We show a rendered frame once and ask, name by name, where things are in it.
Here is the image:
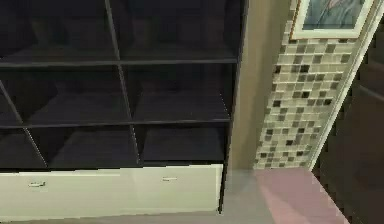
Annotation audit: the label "dark brown room door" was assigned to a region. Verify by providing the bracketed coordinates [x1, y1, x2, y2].
[312, 15, 384, 224]

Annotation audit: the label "white framed picture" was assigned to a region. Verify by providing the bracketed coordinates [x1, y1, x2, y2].
[289, 0, 376, 41]

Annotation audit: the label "black shelf unit white drawers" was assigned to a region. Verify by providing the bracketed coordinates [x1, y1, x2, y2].
[0, 0, 250, 223]

